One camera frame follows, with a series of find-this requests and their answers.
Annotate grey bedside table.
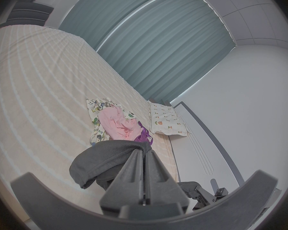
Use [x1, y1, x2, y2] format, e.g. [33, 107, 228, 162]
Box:
[149, 97, 171, 105]

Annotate black T-shirt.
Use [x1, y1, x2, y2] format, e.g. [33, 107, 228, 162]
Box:
[69, 140, 202, 199]

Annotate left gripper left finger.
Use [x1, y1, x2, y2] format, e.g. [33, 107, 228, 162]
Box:
[100, 150, 145, 215]

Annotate bed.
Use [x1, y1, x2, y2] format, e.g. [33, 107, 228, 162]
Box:
[0, 24, 246, 215]

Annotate pink garment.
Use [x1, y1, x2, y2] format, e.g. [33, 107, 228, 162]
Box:
[98, 106, 138, 140]

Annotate purple garment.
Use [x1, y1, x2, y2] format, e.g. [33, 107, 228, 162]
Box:
[134, 121, 154, 146]

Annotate white printed pillow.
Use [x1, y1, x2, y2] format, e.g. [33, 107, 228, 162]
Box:
[148, 100, 191, 136]

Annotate black chest of drawers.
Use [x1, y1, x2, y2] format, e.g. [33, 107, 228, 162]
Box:
[5, 0, 54, 29]

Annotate white printed garment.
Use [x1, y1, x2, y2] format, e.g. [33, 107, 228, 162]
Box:
[86, 97, 138, 146]

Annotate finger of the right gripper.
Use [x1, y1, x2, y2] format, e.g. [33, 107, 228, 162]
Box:
[194, 185, 217, 203]

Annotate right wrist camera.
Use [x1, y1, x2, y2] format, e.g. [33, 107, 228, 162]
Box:
[210, 178, 229, 198]

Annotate blue-green curtain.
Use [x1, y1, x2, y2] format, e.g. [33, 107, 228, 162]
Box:
[58, 0, 190, 51]
[97, 0, 237, 103]

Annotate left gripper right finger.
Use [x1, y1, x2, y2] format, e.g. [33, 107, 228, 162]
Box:
[144, 150, 190, 212]

